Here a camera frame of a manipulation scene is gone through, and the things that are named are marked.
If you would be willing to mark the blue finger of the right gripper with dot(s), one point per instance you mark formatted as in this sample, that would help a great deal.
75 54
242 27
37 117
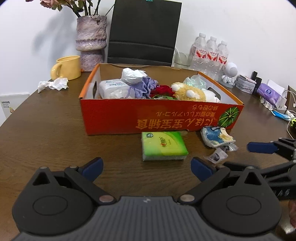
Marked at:
265 148

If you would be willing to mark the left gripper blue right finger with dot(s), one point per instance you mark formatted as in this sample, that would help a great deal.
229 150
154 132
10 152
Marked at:
201 169

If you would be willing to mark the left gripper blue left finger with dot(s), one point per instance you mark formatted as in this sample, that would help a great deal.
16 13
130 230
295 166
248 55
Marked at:
92 169

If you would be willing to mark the small clear plastic wrapper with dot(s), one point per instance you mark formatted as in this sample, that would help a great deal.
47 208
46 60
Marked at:
220 153

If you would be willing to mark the blue white snack wrapper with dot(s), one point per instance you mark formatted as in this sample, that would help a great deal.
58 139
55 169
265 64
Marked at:
216 136

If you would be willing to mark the green tissue pack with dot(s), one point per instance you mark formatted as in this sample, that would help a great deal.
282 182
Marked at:
161 146

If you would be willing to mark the yellow white plush sheep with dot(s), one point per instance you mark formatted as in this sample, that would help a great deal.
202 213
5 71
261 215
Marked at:
186 92

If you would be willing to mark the translucent plastic pill jar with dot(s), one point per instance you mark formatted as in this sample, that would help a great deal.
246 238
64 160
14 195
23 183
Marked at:
115 89

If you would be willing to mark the red artificial rose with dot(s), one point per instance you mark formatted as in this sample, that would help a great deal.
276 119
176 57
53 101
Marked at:
162 92

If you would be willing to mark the iridescent plastic bag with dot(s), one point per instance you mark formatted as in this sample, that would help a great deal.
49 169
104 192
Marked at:
195 81

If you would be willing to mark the purple drawstring fabric pouch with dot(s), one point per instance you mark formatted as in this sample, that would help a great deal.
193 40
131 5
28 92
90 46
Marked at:
143 88

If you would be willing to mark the white tissue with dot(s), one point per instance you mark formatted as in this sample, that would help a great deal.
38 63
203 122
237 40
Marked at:
130 76

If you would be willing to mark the person right hand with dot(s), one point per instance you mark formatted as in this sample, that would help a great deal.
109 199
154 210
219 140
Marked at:
292 212

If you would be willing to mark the brown cardboard stand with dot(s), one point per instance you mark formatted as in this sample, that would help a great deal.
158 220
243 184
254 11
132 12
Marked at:
290 94

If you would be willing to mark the purple wet wipes pack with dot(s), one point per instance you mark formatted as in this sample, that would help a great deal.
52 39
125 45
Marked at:
269 94

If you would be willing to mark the red orange cardboard box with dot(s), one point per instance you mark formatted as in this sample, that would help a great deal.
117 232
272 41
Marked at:
125 116

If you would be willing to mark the small patterned tin box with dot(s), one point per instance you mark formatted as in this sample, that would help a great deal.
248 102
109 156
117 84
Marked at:
245 84

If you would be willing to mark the white robot figurine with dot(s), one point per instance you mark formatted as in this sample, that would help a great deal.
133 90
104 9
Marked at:
229 73

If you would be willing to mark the crumpled white paper by mug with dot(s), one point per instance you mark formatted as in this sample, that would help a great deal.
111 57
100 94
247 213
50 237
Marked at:
57 84

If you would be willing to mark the middle water bottle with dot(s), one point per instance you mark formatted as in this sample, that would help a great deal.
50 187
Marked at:
212 56

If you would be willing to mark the water bottle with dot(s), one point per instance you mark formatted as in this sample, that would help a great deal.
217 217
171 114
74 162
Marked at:
212 56
222 59
198 53

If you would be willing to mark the right water bottle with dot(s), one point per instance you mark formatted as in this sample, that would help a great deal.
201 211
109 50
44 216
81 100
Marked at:
222 59

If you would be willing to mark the yellow ceramic mug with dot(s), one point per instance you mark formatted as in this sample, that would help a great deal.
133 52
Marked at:
66 67

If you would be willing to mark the left water bottle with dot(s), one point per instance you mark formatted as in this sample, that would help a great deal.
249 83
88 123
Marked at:
198 53

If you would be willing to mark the clear glass cup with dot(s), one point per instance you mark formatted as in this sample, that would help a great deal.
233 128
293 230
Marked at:
180 60

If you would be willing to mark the purple ceramic vase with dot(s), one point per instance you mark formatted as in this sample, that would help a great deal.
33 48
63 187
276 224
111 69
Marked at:
91 40

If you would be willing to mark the black paper shopping bag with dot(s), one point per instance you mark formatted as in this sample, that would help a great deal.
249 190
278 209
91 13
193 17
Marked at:
143 32

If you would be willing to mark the dried pink flowers bouquet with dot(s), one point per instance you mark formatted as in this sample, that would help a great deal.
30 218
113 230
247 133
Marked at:
76 6

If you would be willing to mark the white booklet against wall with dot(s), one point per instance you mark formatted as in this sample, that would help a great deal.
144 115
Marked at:
10 103

